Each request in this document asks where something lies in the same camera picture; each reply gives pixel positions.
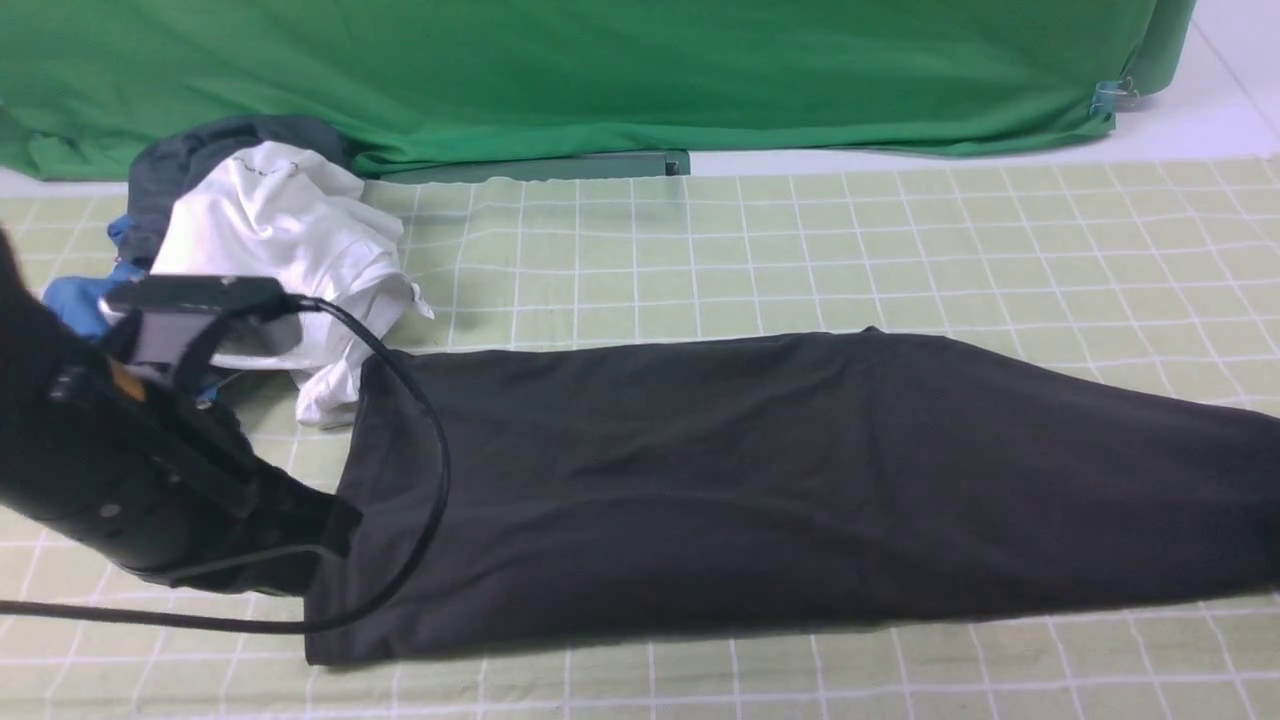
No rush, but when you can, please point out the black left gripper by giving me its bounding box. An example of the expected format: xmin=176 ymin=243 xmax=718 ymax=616
xmin=60 ymin=370 xmax=364 ymax=597

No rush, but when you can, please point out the blue crumpled garment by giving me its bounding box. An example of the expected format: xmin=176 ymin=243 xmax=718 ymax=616
xmin=42 ymin=214 xmax=238 ymax=401

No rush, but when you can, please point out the green metal base bar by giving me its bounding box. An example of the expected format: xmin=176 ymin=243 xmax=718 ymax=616
xmin=380 ymin=150 xmax=690 ymax=184

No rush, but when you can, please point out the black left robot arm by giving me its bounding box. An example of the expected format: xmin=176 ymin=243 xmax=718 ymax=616
xmin=1 ymin=242 xmax=364 ymax=597

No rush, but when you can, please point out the light green checkered tablecloth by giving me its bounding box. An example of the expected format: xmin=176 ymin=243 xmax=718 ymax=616
xmin=3 ymin=158 xmax=1279 ymax=719

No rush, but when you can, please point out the white crumpled shirt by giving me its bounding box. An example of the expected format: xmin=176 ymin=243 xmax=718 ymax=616
xmin=152 ymin=142 xmax=434 ymax=428

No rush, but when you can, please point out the blue binder clip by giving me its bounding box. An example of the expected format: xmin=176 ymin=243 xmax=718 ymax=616
xmin=1089 ymin=77 xmax=1142 ymax=117

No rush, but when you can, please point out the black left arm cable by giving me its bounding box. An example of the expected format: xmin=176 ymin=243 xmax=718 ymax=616
xmin=0 ymin=296 xmax=452 ymax=635

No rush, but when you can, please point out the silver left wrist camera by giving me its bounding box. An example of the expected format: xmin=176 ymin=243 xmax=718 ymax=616
xmin=99 ymin=274 xmax=303 ymax=395

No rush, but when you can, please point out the green backdrop cloth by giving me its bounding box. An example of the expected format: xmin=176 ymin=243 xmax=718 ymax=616
xmin=1 ymin=1 xmax=1196 ymax=181

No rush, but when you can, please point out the dark gray long-sleeved shirt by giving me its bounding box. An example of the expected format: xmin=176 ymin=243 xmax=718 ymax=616
xmin=305 ymin=328 xmax=1279 ymax=667

